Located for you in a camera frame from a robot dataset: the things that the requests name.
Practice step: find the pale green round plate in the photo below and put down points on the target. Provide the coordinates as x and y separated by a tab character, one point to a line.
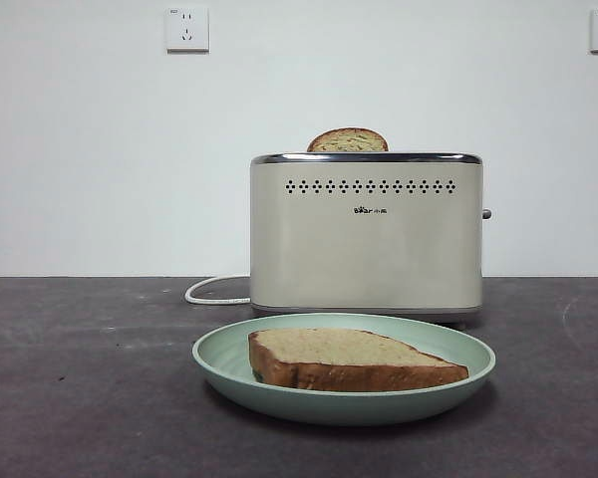
344	406

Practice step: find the small sliced bread piece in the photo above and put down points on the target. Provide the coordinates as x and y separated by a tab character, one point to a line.
349	141

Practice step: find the cream two-slot toaster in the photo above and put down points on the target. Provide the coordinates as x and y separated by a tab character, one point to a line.
369	249

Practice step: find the large sliced bread piece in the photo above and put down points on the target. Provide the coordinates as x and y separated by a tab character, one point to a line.
329	358

